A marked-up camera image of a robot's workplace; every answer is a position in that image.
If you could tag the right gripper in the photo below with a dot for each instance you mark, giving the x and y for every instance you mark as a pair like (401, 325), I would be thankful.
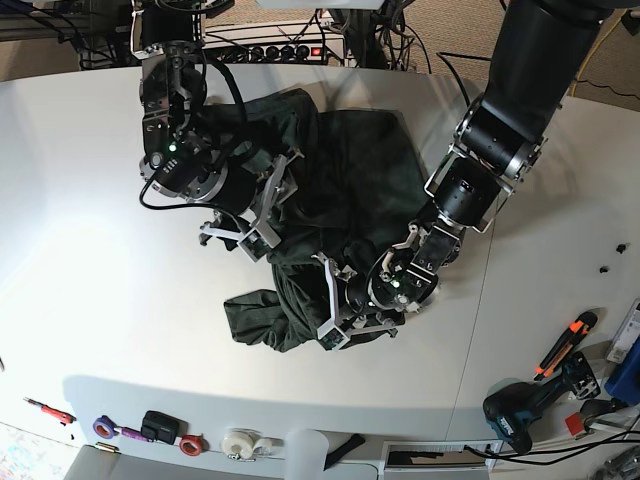
(258, 238)

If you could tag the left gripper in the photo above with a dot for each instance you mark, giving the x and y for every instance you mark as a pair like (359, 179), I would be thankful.
(354, 319)

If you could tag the dark green t-shirt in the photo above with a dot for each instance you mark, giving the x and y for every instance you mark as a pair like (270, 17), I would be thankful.
(360, 183)

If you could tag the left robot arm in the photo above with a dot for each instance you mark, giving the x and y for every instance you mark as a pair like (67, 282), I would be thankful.
(538, 53)

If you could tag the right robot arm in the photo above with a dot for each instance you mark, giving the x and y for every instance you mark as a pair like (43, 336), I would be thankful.
(200, 146)

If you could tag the white paper roll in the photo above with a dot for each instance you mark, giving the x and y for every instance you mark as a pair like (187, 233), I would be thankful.
(305, 454)

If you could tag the clear tape dispenser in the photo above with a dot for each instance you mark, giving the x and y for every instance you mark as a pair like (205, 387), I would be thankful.
(247, 445)

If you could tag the black power strip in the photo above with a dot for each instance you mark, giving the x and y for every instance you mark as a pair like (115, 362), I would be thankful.
(275, 54)

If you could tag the red tape roll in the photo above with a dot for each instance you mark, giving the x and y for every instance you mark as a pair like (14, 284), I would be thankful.
(191, 445)

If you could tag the orange black utility knife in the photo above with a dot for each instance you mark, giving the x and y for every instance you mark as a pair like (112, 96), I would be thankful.
(565, 344)

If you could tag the purple tape roll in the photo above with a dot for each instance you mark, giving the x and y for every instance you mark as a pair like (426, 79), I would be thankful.
(104, 427)

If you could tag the red square tag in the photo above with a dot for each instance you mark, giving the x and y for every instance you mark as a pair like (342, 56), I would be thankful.
(575, 424)

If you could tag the red black screwdriver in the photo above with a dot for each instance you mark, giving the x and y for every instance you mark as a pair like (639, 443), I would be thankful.
(62, 417)

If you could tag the blue box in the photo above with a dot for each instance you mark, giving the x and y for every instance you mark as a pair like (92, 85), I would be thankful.
(623, 384)

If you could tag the teal black cordless drill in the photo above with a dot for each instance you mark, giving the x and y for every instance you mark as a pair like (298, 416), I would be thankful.
(511, 410)

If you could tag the black action camera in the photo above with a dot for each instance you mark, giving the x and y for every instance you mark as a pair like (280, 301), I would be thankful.
(159, 427)

